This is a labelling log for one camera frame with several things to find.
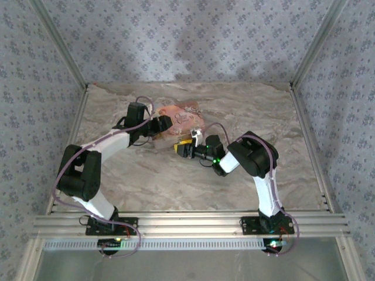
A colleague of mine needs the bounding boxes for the right black controller board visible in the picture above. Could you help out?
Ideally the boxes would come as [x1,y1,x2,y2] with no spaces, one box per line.
[262,238,287,253]

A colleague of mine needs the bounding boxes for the left black controller board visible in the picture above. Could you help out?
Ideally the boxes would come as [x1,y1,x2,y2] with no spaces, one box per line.
[97,238,123,249]

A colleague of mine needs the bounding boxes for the aluminium frame leg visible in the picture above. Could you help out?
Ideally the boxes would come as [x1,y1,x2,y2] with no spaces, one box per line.
[335,236,367,281]
[16,237,45,281]

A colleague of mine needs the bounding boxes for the black controller board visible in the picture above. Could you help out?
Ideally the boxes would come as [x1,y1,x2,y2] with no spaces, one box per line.
[97,238,123,249]
[262,238,287,253]

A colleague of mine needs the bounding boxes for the grey slotted cable duct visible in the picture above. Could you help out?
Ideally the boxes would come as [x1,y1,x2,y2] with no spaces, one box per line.
[43,237,266,251]

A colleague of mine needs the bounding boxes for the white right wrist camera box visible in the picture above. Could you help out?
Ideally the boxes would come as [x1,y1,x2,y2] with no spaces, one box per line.
[189,128,203,146]

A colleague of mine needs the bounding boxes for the aluminium frame post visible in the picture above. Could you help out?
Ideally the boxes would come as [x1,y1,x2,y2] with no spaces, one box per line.
[289,0,349,88]
[29,0,90,90]

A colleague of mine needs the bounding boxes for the aluminium mounting rail beam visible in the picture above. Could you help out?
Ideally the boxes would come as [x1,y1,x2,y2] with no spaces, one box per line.
[31,213,351,238]

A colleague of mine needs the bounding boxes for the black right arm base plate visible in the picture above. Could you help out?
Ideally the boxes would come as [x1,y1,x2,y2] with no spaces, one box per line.
[239,216,295,235]

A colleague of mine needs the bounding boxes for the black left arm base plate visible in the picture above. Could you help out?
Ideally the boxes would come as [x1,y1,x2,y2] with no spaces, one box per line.
[86,217,139,237]

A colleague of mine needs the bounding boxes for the pink snack bag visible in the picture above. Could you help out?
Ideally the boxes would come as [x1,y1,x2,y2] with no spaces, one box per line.
[153,99,206,150]

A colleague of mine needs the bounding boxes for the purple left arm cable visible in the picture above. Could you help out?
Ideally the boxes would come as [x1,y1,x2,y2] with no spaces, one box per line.
[52,95,142,259]

